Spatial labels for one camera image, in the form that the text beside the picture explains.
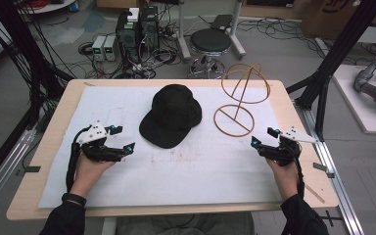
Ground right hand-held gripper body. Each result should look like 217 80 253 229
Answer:
261 126 319 167

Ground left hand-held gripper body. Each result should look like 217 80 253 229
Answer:
74 120 126 164

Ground copper wire hat stand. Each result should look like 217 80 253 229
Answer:
212 62 272 138

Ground black cap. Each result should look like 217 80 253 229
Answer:
138 83 204 150

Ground person's left hand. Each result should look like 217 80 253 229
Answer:
70 153 117 199

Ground person's right hand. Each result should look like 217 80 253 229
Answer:
265 159 300 201

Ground thin wooden stick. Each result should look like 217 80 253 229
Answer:
305 183 326 205

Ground white table mat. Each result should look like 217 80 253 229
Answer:
38 85 283 210

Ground black wristband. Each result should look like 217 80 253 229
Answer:
61 192 88 208

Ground white table leg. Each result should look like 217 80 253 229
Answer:
101 216 118 235

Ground grey bench power supply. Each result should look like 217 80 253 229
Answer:
103 34 119 62
91 35 107 62

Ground white board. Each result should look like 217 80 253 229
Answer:
332 64 376 135

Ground black computer tower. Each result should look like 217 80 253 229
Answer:
116 11 142 65

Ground dark grey computer tower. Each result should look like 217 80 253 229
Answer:
139 6 161 50

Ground black round stool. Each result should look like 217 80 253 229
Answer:
187 28 233 80

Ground white metal stand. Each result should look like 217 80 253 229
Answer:
175 0 248 64

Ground small white box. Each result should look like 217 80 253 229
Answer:
126 7 140 24

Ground cardboard box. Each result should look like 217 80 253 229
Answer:
302 0 376 41

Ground white round table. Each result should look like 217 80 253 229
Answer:
18 0 78 15

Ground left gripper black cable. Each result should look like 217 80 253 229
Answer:
65 125 89 194

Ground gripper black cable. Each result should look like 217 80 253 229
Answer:
65 125 89 194
287 143 306 200

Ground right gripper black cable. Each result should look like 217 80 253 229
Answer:
287 143 306 200

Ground aluminium floor rail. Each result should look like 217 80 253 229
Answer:
294 100 366 235
0 128 37 218

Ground coiled black cable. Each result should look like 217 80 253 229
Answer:
77 41 95 56

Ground black metal frame with cables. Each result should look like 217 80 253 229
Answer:
0 0 76 194

